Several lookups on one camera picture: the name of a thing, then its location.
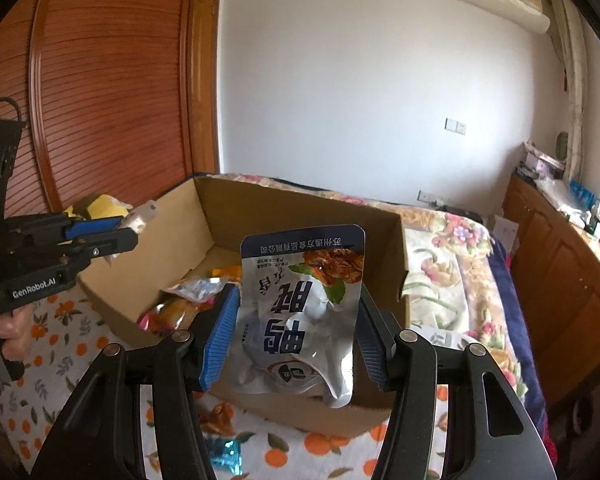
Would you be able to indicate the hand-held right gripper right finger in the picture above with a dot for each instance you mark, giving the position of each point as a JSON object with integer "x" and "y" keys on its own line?
{"x": 369, "y": 355}

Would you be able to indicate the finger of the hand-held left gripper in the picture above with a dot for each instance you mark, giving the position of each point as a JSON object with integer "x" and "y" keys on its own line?
{"x": 110, "y": 246}
{"x": 92, "y": 227}

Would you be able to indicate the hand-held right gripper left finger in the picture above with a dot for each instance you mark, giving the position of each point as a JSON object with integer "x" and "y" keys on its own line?
{"x": 220, "y": 335}

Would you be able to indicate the yellow snack packet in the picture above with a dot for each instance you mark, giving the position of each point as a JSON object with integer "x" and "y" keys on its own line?
{"x": 105, "y": 206}

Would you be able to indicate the silver snack packet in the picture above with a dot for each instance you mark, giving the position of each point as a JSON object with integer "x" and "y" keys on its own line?
{"x": 290, "y": 330}

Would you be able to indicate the cardboard box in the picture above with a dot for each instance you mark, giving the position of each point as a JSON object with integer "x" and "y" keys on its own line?
{"x": 220, "y": 220}

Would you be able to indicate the person's left hand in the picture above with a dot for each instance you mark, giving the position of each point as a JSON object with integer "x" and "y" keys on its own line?
{"x": 15, "y": 332}

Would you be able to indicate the yellow-orange snack packet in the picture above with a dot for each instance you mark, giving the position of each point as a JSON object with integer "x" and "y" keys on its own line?
{"x": 180, "y": 312}

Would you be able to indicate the clear blue-white snack packet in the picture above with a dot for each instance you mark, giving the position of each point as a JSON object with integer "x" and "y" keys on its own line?
{"x": 195, "y": 287}

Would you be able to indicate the pink snack packet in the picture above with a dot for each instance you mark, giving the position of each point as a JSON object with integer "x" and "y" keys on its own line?
{"x": 152, "y": 321}

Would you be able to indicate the crumpled orange wrapper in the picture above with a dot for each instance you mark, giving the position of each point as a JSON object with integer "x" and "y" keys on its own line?
{"x": 217, "y": 417}

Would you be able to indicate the floral blanket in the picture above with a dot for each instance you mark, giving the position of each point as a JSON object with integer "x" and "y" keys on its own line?
{"x": 454, "y": 270}

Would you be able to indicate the shiny blue snack packet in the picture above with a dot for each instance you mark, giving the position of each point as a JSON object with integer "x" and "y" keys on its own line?
{"x": 227, "y": 455}

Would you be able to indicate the orange print bedsheet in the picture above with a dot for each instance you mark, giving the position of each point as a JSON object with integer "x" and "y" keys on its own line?
{"x": 290, "y": 455}

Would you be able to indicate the wooden wardrobe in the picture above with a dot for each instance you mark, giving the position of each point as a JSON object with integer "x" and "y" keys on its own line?
{"x": 105, "y": 85}

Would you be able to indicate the dark blue blanket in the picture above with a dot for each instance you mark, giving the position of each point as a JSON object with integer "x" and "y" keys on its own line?
{"x": 517, "y": 320}

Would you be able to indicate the small white box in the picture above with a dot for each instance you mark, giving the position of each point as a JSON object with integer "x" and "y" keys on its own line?
{"x": 504, "y": 234}

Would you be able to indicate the wooden cabinet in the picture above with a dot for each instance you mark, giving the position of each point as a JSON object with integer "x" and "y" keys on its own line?
{"x": 564, "y": 285}

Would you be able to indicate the pile of papers and bags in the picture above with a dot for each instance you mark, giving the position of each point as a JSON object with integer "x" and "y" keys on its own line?
{"x": 544, "y": 162}

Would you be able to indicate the blue boxes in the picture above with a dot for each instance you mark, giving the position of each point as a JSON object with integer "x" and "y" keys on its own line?
{"x": 582, "y": 192}

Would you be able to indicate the white wrapped pipe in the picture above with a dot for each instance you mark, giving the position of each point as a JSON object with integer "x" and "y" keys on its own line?
{"x": 574, "y": 85}

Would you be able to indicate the white wall socket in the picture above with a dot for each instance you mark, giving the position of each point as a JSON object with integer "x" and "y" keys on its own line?
{"x": 428, "y": 196}

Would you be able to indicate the white light switch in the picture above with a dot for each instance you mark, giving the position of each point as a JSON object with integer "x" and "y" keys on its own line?
{"x": 455, "y": 126}

